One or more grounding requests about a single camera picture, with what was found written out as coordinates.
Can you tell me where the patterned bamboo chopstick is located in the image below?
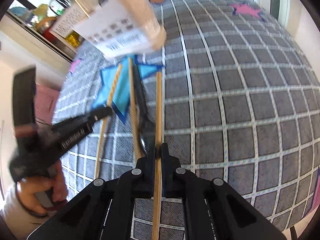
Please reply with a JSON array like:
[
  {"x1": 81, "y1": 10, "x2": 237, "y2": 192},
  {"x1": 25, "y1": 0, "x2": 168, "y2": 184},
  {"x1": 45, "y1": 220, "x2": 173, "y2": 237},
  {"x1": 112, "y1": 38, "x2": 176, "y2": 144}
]
[{"x1": 94, "y1": 63, "x2": 123, "y2": 179}]

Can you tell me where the person's left forearm sleeve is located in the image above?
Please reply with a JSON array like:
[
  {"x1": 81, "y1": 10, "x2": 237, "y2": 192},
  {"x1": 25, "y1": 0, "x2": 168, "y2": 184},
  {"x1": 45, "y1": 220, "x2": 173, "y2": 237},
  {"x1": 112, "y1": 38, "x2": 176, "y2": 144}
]
[{"x1": 1, "y1": 184, "x2": 51, "y2": 239}]

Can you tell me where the person's left hand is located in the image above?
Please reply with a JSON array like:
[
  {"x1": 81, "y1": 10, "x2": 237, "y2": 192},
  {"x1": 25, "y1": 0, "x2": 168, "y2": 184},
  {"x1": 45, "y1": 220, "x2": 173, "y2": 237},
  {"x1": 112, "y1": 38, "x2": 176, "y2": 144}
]
[{"x1": 16, "y1": 159, "x2": 69, "y2": 215}]

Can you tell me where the blue star sticker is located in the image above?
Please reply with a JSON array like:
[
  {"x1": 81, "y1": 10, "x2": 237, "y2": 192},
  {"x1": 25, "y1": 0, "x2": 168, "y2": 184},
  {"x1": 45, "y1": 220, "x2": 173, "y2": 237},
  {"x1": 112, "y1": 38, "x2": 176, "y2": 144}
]
[{"x1": 91, "y1": 55, "x2": 163, "y2": 123}]

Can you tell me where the pink plastic stool stack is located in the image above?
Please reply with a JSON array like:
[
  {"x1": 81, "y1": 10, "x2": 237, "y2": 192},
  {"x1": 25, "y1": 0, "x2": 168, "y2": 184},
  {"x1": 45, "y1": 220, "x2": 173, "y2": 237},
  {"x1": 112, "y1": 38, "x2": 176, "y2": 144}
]
[{"x1": 34, "y1": 84, "x2": 60, "y2": 124}]

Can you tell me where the pink star sticker left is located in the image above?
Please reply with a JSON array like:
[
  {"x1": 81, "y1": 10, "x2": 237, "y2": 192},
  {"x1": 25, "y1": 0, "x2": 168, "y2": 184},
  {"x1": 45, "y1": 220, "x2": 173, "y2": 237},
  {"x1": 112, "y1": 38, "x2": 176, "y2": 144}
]
[{"x1": 69, "y1": 59, "x2": 82, "y2": 74}]

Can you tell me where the pink star sticker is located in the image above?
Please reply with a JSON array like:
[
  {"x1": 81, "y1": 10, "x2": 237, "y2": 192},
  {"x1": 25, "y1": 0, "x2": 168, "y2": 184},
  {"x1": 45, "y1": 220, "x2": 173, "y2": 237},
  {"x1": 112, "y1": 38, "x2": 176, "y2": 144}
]
[
  {"x1": 229, "y1": 2, "x2": 265, "y2": 22},
  {"x1": 69, "y1": 59, "x2": 82, "y2": 74}
]

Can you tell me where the beige utensil holder caddy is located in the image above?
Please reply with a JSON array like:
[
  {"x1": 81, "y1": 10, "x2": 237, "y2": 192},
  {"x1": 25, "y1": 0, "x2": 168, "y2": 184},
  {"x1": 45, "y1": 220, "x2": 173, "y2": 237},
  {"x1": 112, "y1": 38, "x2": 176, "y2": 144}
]
[{"x1": 73, "y1": 0, "x2": 167, "y2": 59}]

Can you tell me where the orange metal bowl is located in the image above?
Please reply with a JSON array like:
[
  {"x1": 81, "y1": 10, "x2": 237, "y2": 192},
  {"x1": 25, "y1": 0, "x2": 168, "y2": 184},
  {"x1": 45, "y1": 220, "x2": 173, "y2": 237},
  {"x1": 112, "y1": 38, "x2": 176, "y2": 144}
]
[{"x1": 35, "y1": 17, "x2": 57, "y2": 34}]

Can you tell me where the grey checked tablecloth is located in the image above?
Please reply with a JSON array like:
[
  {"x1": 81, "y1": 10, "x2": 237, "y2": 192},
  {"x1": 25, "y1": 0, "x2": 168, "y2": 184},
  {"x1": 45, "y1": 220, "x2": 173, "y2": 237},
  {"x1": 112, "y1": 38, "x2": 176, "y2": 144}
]
[{"x1": 53, "y1": 0, "x2": 319, "y2": 231}]

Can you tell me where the beige plastic storage trolley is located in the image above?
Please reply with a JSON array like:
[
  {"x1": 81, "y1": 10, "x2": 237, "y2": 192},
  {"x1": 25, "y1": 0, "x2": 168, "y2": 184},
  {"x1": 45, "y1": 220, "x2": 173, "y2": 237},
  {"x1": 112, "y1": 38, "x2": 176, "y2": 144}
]
[{"x1": 49, "y1": 0, "x2": 100, "y2": 48}]

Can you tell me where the pink star sticker right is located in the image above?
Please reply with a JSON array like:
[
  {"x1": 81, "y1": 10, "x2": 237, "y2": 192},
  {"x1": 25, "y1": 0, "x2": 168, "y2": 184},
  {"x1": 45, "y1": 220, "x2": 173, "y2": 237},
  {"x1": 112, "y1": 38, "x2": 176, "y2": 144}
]
[{"x1": 229, "y1": 2, "x2": 265, "y2": 22}]

